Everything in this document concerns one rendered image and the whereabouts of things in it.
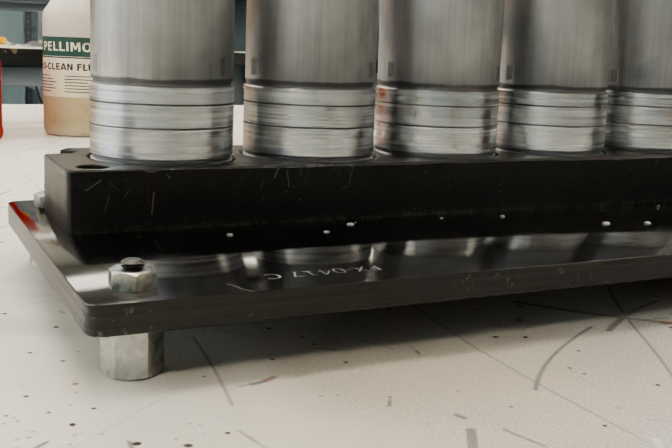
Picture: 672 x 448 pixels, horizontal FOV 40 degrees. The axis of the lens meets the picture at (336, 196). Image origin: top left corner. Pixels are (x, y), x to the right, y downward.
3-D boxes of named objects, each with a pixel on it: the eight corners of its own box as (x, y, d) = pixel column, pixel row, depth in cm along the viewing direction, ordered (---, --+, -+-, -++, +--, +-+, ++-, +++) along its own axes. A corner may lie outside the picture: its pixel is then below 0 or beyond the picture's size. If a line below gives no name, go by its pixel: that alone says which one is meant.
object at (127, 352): (652, 217, 24) (656, 173, 24) (930, 285, 18) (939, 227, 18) (7, 259, 17) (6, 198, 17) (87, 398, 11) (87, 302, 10)
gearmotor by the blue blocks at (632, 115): (719, 191, 21) (744, -43, 20) (637, 196, 20) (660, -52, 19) (639, 176, 23) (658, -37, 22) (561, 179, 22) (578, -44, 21)
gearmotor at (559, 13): (624, 196, 19) (647, -54, 19) (531, 201, 18) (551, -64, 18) (549, 179, 22) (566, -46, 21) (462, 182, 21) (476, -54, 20)
